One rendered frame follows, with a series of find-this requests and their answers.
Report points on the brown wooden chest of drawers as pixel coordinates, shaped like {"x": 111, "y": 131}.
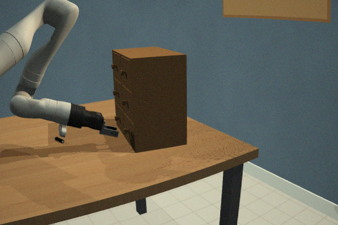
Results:
{"x": 159, "y": 97}

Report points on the dark brown drawer front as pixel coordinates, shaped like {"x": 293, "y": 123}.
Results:
{"x": 116, "y": 65}
{"x": 118, "y": 92}
{"x": 125, "y": 72}
{"x": 129, "y": 130}
{"x": 127, "y": 102}
{"x": 119, "y": 117}

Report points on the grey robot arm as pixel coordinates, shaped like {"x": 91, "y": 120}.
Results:
{"x": 15, "y": 44}

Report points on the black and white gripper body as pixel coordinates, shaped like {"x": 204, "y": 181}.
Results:
{"x": 69, "y": 114}

